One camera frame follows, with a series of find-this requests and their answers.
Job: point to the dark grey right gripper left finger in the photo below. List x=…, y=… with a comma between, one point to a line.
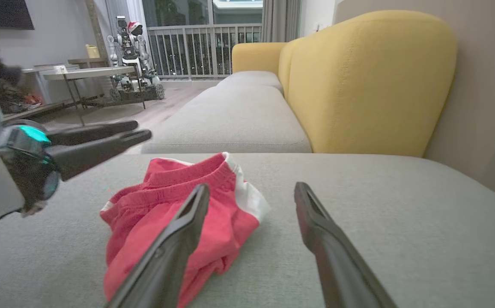
x=162, y=269

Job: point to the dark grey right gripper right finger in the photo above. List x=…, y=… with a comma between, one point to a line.
x=341, y=273

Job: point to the red shorts white trim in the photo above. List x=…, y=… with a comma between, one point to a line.
x=144, y=214

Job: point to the grey table thin black legs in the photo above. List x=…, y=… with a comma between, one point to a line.
x=89, y=72

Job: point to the low grey media shelf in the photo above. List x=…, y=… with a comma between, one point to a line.
x=33, y=81

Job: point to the yellow jug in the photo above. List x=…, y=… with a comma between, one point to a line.
x=92, y=51

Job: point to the white wheeled humanoid robot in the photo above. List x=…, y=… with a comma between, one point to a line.
x=134, y=55

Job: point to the grey balcony railing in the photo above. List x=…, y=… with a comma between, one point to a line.
x=196, y=51

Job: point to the long grey sofa seat cushion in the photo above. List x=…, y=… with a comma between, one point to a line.
x=230, y=124

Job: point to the small grey sofa seat cushion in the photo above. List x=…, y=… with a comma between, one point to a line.
x=251, y=78

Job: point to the yellow sofa armrest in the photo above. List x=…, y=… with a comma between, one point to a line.
x=256, y=55

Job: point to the yellow sofa backrest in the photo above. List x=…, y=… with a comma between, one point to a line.
x=371, y=85

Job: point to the grey curtain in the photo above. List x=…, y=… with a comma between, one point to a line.
x=279, y=19

